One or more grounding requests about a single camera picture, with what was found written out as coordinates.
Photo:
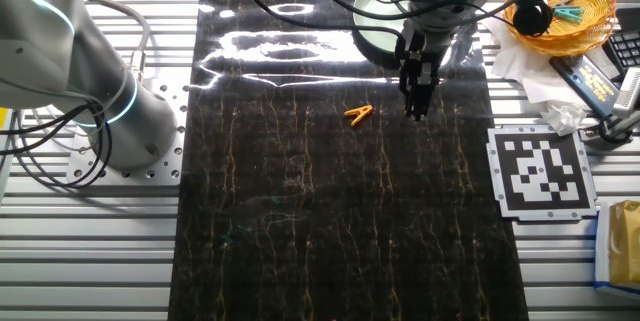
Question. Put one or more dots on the crumpled white tissue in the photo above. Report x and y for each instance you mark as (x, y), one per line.
(564, 118)

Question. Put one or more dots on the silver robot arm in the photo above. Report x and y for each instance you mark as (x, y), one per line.
(125, 121)

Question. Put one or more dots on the orange wicker basket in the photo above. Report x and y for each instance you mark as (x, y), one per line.
(590, 1)

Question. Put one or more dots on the green clothespin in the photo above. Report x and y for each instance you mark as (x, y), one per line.
(569, 14)

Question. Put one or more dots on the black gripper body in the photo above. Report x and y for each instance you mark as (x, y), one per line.
(420, 61)

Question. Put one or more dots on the orange clothespin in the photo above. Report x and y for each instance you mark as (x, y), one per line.
(357, 113)

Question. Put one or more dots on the dark device with yellow print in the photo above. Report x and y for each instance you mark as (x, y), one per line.
(590, 83)

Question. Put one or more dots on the black marble pattern mat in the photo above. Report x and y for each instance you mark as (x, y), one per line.
(300, 236)

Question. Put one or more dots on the black keyboard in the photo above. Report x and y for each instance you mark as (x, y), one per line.
(625, 48)

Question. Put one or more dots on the white paper towel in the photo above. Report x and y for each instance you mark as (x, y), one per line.
(515, 71)

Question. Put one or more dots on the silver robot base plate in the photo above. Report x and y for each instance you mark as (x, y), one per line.
(165, 171)

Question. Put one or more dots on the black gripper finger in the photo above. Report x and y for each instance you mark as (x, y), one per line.
(411, 103)
(426, 101)

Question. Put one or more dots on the grey clothespin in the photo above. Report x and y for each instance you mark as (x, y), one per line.
(564, 2)

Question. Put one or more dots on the pale green plate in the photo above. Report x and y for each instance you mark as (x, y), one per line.
(375, 21)

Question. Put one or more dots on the black white marker board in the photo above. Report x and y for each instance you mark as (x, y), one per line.
(542, 173)

